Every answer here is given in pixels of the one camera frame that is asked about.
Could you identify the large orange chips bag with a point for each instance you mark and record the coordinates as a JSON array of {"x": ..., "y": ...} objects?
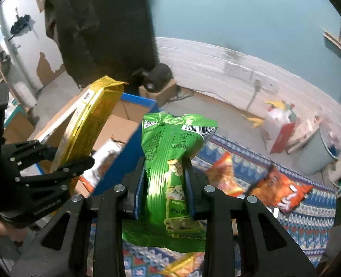
[{"x": 278, "y": 191}]

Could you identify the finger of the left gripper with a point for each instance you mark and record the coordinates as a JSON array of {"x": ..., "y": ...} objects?
[
  {"x": 27, "y": 153},
  {"x": 53, "y": 183}
]

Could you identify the banana peel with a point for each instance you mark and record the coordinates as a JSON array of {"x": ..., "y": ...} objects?
[{"x": 256, "y": 121}]

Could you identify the yellow long snack pack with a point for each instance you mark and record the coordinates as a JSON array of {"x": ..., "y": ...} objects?
[
  {"x": 91, "y": 113},
  {"x": 186, "y": 265}
]

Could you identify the wall socket row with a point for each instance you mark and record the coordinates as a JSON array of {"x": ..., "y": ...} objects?
[{"x": 250, "y": 76}]

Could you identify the light blue trash bin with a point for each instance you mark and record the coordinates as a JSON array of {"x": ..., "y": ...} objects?
[{"x": 316, "y": 155}]

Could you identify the black speaker on box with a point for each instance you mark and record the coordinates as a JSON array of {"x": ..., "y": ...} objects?
[{"x": 156, "y": 79}]

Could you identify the white shopping bag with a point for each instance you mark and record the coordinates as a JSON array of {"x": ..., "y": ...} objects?
[{"x": 303, "y": 133}]

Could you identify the patterned blue blanket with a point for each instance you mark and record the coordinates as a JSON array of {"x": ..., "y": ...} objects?
[{"x": 305, "y": 208}]

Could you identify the small cardboard box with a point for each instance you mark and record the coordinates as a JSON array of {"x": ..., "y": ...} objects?
[{"x": 162, "y": 97}]

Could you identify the red white paper bag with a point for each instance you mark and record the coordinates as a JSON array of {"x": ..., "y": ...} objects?
[{"x": 278, "y": 127}]

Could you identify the green snack bag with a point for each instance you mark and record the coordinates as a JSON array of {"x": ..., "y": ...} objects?
[{"x": 166, "y": 140}]

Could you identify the small orange snack bag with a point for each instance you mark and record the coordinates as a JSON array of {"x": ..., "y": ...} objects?
[{"x": 221, "y": 176}]

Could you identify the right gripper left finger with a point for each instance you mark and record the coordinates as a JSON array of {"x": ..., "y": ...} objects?
[{"x": 135, "y": 183}]

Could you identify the wooden window sill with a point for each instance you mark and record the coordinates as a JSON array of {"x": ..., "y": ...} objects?
[{"x": 332, "y": 39}]

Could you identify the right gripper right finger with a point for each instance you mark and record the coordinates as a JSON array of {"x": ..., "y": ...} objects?
[{"x": 195, "y": 180}]

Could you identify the person left hand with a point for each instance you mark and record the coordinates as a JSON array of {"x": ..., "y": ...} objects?
[{"x": 14, "y": 234}]

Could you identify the blue cardboard box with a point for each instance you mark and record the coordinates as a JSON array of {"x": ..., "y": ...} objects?
[{"x": 123, "y": 125}]

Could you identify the white orange chips bag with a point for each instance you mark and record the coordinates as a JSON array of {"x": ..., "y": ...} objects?
[{"x": 103, "y": 157}]

